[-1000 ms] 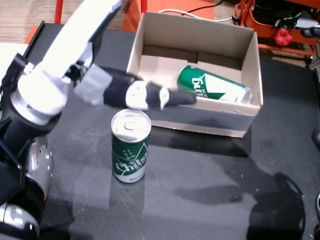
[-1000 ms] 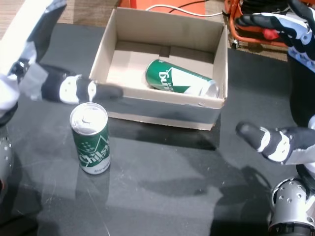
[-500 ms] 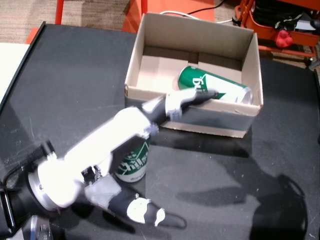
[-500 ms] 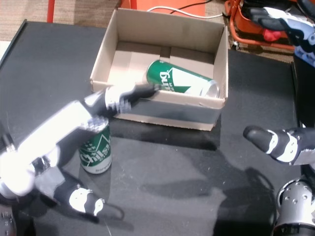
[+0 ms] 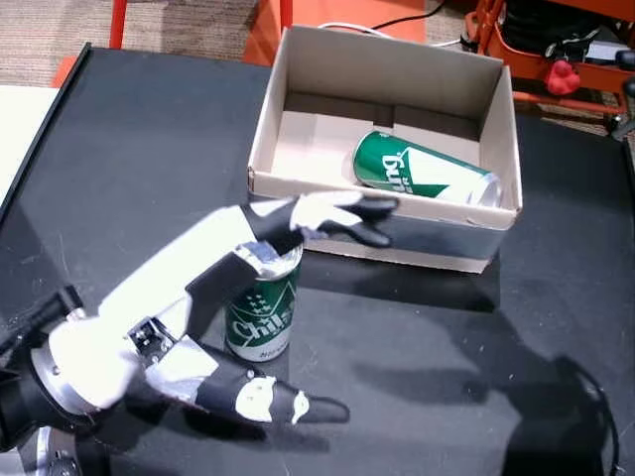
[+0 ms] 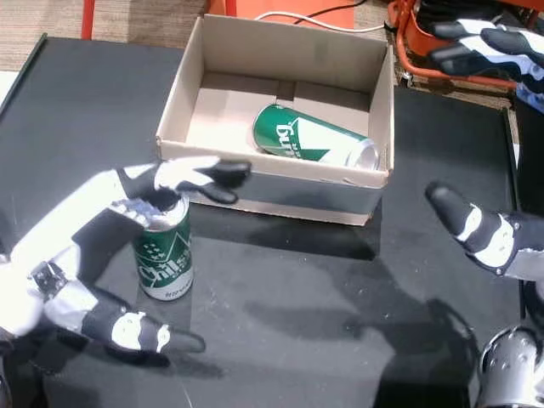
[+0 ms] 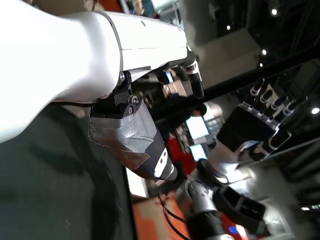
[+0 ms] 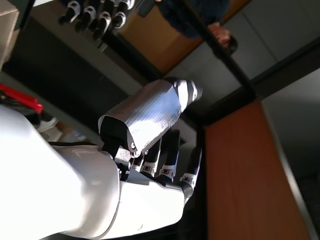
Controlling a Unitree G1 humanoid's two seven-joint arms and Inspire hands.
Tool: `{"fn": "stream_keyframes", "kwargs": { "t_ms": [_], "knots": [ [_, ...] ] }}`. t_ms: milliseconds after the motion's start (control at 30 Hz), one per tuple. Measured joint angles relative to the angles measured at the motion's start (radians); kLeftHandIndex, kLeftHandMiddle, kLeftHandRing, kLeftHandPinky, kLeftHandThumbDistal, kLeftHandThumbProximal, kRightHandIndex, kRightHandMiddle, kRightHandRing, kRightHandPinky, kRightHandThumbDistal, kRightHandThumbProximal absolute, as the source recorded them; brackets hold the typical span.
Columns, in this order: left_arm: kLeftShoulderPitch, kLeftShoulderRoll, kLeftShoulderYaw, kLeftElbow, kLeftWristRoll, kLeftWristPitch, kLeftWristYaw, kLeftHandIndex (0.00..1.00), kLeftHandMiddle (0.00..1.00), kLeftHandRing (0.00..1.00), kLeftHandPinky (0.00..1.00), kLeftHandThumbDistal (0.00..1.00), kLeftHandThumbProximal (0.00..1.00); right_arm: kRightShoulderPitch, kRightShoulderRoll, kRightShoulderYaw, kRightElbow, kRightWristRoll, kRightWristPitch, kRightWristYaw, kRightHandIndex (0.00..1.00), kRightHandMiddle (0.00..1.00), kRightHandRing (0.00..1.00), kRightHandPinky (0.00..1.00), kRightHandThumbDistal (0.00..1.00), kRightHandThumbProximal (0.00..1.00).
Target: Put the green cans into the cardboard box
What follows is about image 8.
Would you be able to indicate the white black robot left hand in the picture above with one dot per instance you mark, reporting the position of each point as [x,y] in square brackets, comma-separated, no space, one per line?
[100,17]

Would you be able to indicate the person in dark clothing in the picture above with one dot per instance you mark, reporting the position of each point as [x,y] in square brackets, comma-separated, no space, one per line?
[190,17]

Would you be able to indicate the black pole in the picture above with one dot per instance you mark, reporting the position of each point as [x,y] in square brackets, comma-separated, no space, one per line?
[237,67]

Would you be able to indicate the orange metal cart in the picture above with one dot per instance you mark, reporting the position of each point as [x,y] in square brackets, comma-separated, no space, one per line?
[22,98]

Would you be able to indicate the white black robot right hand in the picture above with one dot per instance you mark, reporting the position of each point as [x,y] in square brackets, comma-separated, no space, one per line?
[75,190]

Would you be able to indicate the open cardboard box grey tape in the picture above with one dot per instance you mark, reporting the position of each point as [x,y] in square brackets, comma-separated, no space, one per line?
[7,30]

